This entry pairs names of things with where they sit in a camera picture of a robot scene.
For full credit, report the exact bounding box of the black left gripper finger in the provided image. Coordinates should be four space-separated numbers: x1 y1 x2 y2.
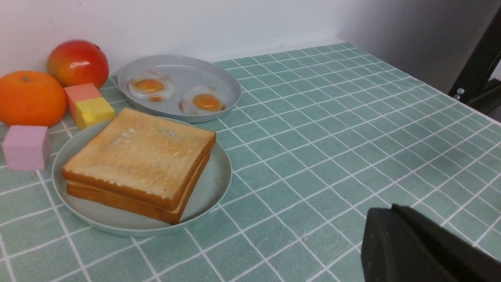
361 204 501 282

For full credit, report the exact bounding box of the toast slice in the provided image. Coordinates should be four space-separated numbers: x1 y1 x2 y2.
61 108 216 211
67 152 211 225

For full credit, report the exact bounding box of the light green centre plate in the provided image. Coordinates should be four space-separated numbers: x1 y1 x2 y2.
52 121 232 237

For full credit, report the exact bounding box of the fried egg front right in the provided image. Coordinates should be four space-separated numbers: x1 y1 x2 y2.
179 85 227 115

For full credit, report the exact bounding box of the fried egg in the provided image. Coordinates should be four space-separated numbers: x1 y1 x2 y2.
128 70 176 102
179 85 227 115

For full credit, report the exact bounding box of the grey egg plate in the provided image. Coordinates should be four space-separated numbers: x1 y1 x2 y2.
117 54 242 123

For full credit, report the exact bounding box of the fried egg rear left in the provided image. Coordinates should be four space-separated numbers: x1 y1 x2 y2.
128 70 176 102

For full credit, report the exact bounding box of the pink and yellow block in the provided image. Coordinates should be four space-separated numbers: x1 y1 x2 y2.
64 83 115 130

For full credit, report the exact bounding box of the red apple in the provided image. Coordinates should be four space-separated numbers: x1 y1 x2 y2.
45 40 110 88

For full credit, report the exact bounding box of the pink cube block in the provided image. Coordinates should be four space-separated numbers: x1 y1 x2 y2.
2 125 51 171

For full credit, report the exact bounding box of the orange fruit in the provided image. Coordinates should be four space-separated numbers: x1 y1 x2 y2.
0 70 67 127

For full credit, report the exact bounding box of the black metal frame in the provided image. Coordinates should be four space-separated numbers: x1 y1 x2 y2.
447 8 501 114

